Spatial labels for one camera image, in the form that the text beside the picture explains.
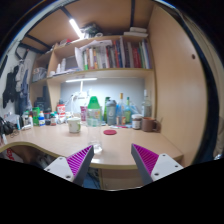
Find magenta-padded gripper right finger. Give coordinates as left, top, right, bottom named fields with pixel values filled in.
left=130, top=143, right=184, bottom=186

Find dark hanging clothes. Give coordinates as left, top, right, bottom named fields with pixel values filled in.
left=1, top=64, right=31, bottom=111

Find white bottle with blue label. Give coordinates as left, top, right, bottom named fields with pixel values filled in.
left=37, top=111, right=46, bottom=127

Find white power adapter with cables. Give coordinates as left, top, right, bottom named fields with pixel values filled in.
left=68, top=89, right=88, bottom=108

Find green plastic container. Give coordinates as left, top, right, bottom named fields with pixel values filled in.
left=32, top=106, right=41, bottom=127

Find under-shelf light bar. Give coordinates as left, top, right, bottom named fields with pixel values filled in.
left=65, top=77, right=98, bottom=84

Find pink carton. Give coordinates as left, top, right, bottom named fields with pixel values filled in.
left=79, top=105, right=88, bottom=123

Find dark green plastic bottle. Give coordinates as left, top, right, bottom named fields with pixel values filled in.
left=103, top=96, right=111, bottom=124

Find clear bottle with green cap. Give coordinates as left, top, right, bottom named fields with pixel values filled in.
left=85, top=95, right=104, bottom=155

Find wooden shelf unit with books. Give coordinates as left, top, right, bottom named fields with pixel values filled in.
left=29, top=31, right=157, bottom=86

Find brown ceramic mug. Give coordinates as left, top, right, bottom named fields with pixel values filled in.
left=141, top=116, right=159, bottom=133

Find white mug with green handle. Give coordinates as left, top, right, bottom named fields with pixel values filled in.
left=66, top=116, right=83, bottom=134

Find red and white can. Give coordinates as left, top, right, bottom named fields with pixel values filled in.
left=56, top=102, right=66, bottom=116

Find ceiling light tube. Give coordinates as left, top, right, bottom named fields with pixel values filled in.
left=68, top=18, right=84, bottom=39

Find green glass bottle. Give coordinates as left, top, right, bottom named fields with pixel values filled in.
left=123, top=96, right=133, bottom=124

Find dark jar with red label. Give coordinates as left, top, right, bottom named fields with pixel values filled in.
left=49, top=112, right=57, bottom=126

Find grey drink bottle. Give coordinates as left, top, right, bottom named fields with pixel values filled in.
left=105, top=99, right=118, bottom=126

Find flat round red coaster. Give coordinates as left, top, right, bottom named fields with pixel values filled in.
left=102, top=129, right=118, bottom=136

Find brown jar with white lid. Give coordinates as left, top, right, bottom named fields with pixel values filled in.
left=131, top=113, right=144, bottom=130

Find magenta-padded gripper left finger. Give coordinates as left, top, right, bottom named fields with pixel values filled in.
left=43, top=144, right=95, bottom=187

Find tall clear glass bottle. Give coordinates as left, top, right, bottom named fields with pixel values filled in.
left=141, top=89, right=153, bottom=118

